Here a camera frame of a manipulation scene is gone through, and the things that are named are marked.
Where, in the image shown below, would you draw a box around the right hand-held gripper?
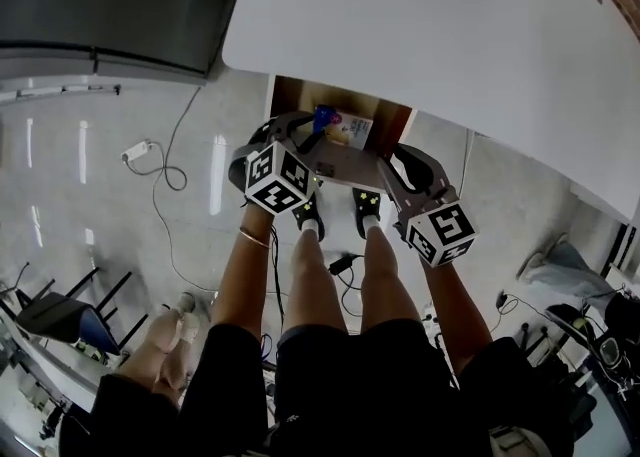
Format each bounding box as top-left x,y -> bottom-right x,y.
377,144 -> 479,269

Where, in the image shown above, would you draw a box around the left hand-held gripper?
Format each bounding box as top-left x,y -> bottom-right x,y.
228,112 -> 326,216

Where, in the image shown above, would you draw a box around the colourful small box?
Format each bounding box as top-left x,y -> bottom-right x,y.
312,103 -> 375,151

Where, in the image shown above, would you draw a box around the wooden drawer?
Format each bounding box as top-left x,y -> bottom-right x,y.
269,74 -> 419,196

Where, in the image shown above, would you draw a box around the person's right forearm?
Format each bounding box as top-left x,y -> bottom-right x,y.
422,257 -> 494,376

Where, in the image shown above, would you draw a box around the person's left forearm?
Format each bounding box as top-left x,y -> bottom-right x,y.
209,199 -> 274,341

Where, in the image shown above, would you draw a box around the person's right black shoe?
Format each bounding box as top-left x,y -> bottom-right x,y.
351,187 -> 384,239

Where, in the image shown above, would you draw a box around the person's black shoe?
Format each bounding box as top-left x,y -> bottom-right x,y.
351,187 -> 384,239
292,192 -> 326,241

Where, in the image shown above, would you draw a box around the person's left black shoe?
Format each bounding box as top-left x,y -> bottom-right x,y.
292,192 -> 326,241

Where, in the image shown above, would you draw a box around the black power adapter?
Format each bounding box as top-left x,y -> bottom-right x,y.
328,253 -> 359,276

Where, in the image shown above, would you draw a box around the person's left leg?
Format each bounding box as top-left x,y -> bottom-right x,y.
282,229 -> 349,334

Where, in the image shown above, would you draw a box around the white curved desk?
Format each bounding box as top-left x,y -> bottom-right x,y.
222,0 -> 640,226

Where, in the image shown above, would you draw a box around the white power strip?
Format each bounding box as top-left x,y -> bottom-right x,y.
120,140 -> 152,164

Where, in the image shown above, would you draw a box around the grey cloth bag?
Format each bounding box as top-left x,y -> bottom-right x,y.
517,239 -> 614,301

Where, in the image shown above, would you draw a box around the person's black clothes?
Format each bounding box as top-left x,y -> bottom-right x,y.
59,317 -> 596,457

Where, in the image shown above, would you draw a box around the grey metal cabinet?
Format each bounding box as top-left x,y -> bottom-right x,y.
0,0 -> 251,86

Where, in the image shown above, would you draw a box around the white shelf rack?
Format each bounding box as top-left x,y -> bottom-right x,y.
0,83 -> 122,105

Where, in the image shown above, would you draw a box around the black bags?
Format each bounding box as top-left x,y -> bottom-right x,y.
544,289 -> 640,396

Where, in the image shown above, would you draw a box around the blue chair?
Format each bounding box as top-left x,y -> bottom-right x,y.
14,264 -> 151,357

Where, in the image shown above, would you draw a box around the white table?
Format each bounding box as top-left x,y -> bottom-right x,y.
0,304 -> 101,406

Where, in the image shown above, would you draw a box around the gold bracelet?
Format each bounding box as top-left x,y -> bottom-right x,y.
238,226 -> 271,250

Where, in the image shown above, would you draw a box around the grey power cable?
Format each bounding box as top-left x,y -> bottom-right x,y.
149,86 -> 221,291

